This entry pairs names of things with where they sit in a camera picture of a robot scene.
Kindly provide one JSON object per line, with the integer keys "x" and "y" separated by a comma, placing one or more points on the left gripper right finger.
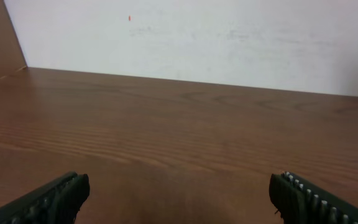
{"x": 300, "y": 202}

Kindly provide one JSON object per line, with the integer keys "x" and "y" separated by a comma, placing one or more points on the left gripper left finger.
{"x": 56, "y": 202}

